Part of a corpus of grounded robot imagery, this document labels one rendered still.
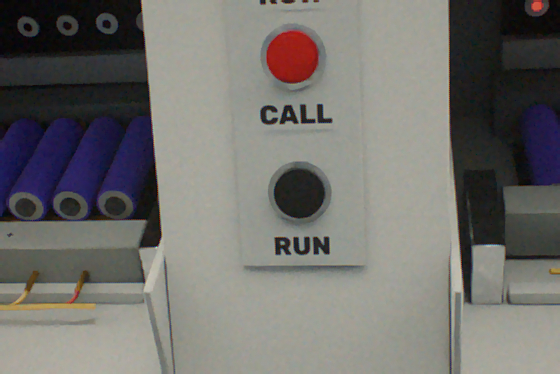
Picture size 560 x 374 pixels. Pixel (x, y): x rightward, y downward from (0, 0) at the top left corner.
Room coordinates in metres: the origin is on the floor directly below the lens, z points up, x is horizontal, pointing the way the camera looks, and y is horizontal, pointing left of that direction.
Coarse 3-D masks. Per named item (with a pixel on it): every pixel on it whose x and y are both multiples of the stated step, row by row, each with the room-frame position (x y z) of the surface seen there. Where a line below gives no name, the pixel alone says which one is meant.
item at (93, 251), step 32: (0, 224) 0.36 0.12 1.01; (32, 224) 0.36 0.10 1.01; (64, 224) 0.36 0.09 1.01; (96, 224) 0.36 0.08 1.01; (128, 224) 0.35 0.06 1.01; (0, 256) 0.35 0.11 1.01; (32, 256) 0.35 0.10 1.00; (64, 256) 0.34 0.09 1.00; (96, 256) 0.34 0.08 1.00; (128, 256) 0.34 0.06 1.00
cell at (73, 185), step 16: (96, 128) 0.44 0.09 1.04; (112, 128) 0.44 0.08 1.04; (80, 144) 0.43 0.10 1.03; (96, 144) 0.42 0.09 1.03; (112, 144) 0.43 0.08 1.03; (80, 160) 0.41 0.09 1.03; (96, 160) 0.41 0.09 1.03; (64, 176) 0.40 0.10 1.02; (80, 176) 0.40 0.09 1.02; (96, 176) 0.41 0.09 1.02; (64, 192) 0.39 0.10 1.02; (80, 192) 0.39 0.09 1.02; (96, 192) 0.40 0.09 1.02; (64, 208) 0.39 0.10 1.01; (80, 208) 0.39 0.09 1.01
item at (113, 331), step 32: (0, 64) 0.48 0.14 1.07; (32, 64) 0.47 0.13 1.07; (64, 64) 0.47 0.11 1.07; (96, 64) 0.47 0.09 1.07; (128, 64) 0.47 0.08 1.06; (160, 224) 0.34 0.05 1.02; (160, 256) 0.29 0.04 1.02; (160, 288) 0.29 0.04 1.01; (0, 320) 0.34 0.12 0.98; (32, 320) 0.34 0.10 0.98; (64, 320) 0.34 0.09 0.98; (96, 320) 0.34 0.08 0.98; (128, 320) 0.33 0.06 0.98; (160, 320) 0.28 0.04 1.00; (0, 352) 0.32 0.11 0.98; (32, 352) 0.32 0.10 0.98; (64, 352) 0.32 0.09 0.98; (96, 352) 0.32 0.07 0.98; (128, 352) 0.32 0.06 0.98; (160, 352) 0.28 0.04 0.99
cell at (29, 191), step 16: (48, 128) 0.45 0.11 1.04; (64, 128) 0.44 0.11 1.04; (80, 128) 0.45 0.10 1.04; (48, 144) 0.43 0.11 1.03; (64, 144) 0.43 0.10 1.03; (32, 160) 0.42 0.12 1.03; (48, 160) 0.42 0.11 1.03; (64, 160) 0.42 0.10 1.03; (32, 176) 0.40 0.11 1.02; (48, 176) 0.41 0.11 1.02; (16, 192) 0.39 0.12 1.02; (32, 192) 0.39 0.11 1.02; (48, 192) 0.40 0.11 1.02; (16, 208) 0.39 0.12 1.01; (32, 208) 0.39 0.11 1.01; (48, 208) 0.40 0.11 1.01
